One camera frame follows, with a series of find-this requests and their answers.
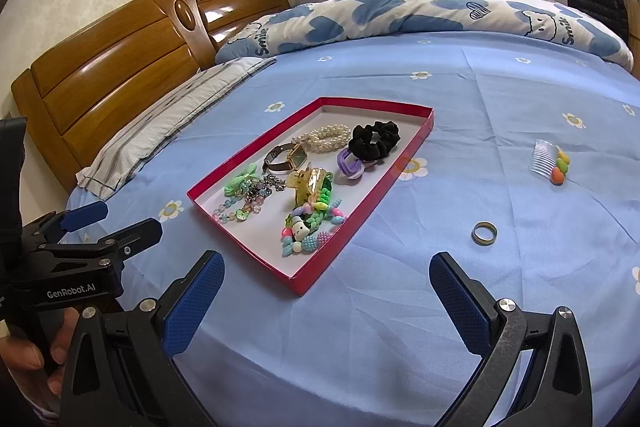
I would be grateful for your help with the blue floral bedsheet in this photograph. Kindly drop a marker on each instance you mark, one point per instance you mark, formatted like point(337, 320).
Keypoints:
point(450, 107)

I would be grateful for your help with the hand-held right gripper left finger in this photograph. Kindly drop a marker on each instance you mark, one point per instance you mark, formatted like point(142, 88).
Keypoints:
point(195, 307)

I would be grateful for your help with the clear comb with coloured beads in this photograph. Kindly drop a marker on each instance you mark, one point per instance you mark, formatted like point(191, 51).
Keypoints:
point(542, 157)

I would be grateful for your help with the wooden headboard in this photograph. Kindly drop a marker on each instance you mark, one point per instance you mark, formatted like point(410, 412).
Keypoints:
point(100, 72)

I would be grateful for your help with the red cardboard tray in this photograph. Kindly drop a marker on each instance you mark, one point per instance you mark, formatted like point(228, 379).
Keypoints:
point(260, 247)

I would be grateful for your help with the black scrunchie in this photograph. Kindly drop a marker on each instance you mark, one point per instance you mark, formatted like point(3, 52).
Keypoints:
point(370, 142)

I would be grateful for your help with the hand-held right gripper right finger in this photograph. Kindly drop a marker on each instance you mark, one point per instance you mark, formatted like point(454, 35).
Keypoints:
point(460, 302)

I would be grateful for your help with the blue patterned pillow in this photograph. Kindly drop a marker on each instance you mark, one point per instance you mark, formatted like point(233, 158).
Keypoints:
point(400, 17)

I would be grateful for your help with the person's left hand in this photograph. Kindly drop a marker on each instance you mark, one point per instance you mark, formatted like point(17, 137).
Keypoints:
point(27, 354)

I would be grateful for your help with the yellow hair claw clip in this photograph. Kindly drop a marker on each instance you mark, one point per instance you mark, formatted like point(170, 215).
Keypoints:
point(305, 187)

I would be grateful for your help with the striped pillow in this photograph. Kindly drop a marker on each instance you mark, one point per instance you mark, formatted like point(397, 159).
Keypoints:
point(165, 117)

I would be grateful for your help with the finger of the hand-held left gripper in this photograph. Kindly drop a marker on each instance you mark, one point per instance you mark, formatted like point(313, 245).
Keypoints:
point(135, 237)
point(85, 213)

